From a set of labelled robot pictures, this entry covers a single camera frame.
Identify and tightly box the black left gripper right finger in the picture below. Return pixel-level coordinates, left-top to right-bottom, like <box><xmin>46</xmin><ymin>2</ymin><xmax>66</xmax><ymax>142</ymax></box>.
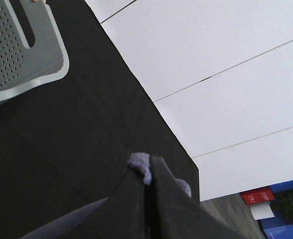
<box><xmin>148</xmin><ymin>156</ymin><xmax>243</xmax><ymax>239</ymax></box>

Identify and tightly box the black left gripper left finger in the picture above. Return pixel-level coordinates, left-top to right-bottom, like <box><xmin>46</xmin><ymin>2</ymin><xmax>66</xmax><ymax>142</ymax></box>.
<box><xmin>24</xmin><ymin>170</ymin><xmax>146</xmax><ymax>239</ymax></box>

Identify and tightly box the blue-grey microfibre towel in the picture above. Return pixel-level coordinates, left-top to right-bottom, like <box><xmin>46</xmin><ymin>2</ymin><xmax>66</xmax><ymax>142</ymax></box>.
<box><xmin>127</xmin><ymin>152</ymin><xmax>192</xmax><ymax>198</ymax></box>

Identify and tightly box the white paper sheet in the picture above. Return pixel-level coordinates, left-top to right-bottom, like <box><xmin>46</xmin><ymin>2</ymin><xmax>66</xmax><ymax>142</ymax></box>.
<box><xmin>250</xmin><ymin>202</ymin><xmax>275</xmax><ymax>220</ymax></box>

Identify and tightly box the black table cloth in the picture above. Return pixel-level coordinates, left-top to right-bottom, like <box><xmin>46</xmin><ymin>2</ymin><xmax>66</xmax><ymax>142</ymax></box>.
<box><xmin>0</xmin><ymin>0</ymin><xmax>263</xmax><ymax>239</ymax></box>

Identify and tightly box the red box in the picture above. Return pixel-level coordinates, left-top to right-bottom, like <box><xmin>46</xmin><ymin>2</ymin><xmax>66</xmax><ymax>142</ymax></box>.
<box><xmin>240</xmin><ymin>186</ymin><xmax>275</xmax><ymax>205</ymax></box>

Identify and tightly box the green plant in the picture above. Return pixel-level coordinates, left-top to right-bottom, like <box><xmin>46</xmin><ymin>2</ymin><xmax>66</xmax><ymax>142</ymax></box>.
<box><xmin>271</xmin><ymin>189</ymin><xmax>293</xmax><ymax>224</ymax></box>

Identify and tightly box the grey perforated plastic basket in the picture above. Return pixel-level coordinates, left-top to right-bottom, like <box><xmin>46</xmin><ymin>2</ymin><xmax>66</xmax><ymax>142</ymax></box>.
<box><xmin>0</xmin><ymin>0</ymin><xmax>69</xmax><ymax>105</ymax></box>

